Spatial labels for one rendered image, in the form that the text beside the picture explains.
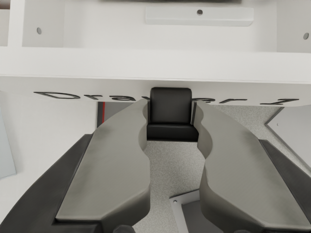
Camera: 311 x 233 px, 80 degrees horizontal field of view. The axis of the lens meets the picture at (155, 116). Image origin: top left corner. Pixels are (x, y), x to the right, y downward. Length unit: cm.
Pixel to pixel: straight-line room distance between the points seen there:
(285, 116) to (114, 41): 108
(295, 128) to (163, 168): 73
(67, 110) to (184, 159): 83
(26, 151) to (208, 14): 30
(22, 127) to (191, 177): 89
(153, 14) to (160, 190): 97
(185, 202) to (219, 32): 97
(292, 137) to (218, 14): 105
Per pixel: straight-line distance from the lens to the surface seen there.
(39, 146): 33
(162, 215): 114
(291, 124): 122
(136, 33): 22
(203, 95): 16
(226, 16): 22
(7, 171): 34
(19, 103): 34
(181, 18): 21
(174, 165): 106
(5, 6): 44
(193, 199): 110
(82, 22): 24
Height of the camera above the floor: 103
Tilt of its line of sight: 87 degrees down
